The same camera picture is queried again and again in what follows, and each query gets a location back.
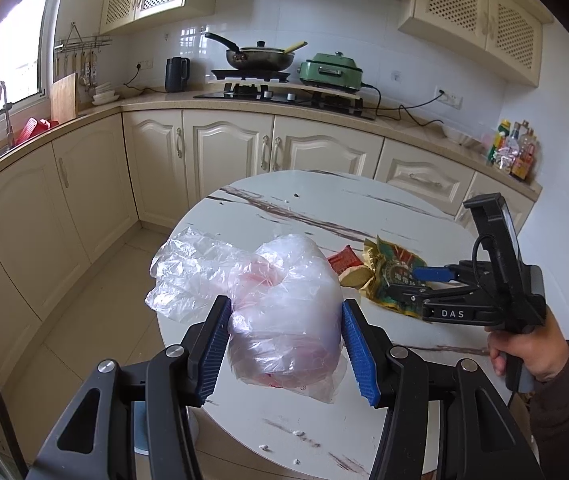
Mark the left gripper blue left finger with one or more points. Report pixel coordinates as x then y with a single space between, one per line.
94 437

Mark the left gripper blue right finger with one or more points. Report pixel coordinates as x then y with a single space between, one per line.
479 438

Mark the black electric kettle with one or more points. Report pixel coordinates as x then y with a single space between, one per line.
177 74

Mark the light blue plastic bucket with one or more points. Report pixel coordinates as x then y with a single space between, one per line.
139 419

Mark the lower cream cabinets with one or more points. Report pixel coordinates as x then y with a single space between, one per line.
68 195

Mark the kitchen window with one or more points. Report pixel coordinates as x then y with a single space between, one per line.
19 49

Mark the right lattice cabinet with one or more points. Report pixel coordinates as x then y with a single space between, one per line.
504 36

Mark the hanging utensil rail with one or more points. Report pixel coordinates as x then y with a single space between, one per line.
78 54

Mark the wooden cutting board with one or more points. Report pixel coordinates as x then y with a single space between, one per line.
63 99

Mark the clear pink plastic bag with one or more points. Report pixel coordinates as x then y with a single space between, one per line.
286 306

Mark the green electric cooker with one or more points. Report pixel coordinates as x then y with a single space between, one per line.
335 71

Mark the stacked white bowls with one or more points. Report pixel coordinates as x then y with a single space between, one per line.
104 94

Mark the black wok with lid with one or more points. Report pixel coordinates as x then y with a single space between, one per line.
258 57

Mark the green gold snack wrapper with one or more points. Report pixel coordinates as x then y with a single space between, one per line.
381 265

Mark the white bowl on counter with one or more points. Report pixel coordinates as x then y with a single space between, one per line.
460 138

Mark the chrome faucet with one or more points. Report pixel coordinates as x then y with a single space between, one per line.
5 110

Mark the black gas stove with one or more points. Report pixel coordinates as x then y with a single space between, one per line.
275 87

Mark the condiment bottles group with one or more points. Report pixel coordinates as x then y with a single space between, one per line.
514 149

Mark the person right hand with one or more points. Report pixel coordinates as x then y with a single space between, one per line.
544 351

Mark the round white marble table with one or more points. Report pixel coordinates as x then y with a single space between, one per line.
336 440

